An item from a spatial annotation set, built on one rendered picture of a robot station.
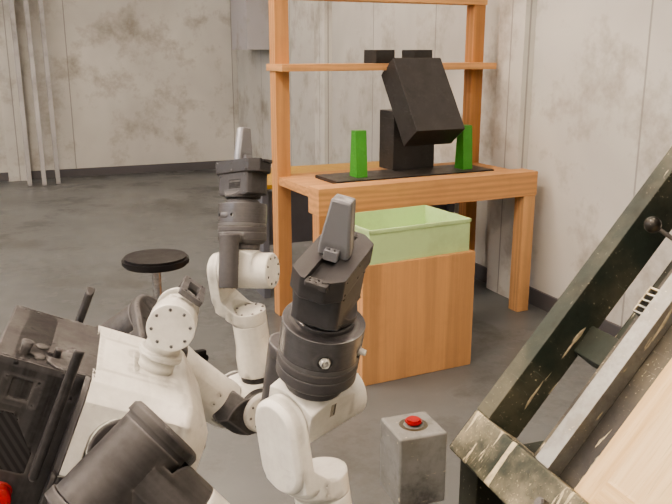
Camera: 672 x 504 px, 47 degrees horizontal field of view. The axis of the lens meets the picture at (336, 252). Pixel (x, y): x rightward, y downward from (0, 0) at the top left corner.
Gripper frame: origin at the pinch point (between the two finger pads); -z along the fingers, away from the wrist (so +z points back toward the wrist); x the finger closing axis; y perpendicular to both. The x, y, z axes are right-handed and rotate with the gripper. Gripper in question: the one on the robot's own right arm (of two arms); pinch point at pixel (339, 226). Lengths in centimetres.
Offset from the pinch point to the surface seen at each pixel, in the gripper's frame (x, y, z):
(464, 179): 407, -37, 151
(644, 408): 80, 49, 62
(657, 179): 133, 42, 31
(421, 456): 74, 7, 89
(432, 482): 74, 11, 96
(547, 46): 483, -13, 73
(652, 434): 74, 51, 63
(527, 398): 99, 27, 82
